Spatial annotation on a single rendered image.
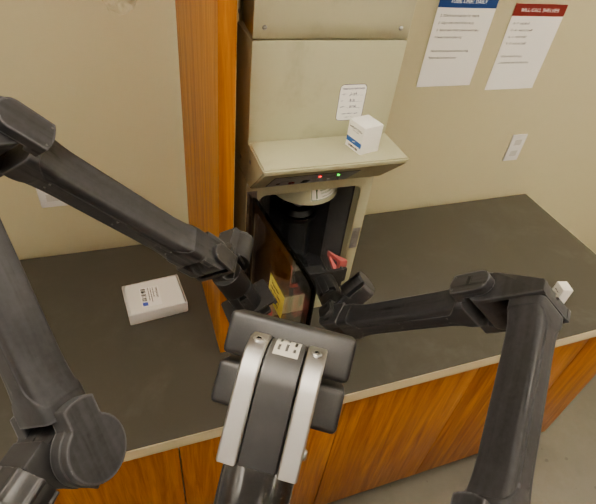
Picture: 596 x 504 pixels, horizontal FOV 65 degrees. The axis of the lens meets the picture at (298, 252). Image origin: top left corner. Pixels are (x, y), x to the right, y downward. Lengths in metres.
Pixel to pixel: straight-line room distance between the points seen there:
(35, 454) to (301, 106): 0.74
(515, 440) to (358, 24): 0.74
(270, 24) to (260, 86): 0.11
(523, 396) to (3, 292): 0.61
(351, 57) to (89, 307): 0.96
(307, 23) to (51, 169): 0.52
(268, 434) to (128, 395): 0.98
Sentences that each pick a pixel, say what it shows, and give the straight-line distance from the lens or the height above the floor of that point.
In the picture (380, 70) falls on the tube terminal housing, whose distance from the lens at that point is 1.05.
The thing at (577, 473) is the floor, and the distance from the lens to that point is 2.64.
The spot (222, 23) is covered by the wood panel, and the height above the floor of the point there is 1.77.
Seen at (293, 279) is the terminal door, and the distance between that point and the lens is 0.92.
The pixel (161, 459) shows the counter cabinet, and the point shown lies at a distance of 1.32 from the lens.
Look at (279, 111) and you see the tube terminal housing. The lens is 0.99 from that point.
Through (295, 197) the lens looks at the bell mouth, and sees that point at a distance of 1.16.
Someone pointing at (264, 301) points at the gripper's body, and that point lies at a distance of 0.95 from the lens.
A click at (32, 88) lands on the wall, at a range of 1.40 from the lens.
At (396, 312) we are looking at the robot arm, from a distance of 0.91.
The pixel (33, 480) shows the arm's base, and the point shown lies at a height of 1.48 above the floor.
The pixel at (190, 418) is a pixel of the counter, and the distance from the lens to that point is 1.21.
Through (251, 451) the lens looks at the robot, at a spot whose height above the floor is 1.72.
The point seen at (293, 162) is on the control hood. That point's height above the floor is 1.51.
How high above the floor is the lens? 1.99
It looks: 41 degrees down
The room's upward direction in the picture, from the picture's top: 8 degrees clockwise
